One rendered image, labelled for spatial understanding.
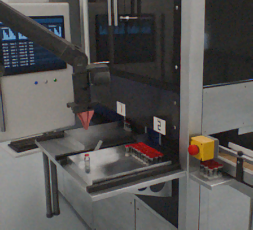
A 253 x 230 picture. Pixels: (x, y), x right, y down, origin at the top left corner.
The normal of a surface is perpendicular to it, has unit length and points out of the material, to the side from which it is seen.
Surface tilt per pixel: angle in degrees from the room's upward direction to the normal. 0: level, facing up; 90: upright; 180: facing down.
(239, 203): 90
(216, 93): 90
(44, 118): 90
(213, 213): 90
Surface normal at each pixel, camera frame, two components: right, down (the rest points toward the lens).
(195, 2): 0.49, 0.20
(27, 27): 0.25, 0.32
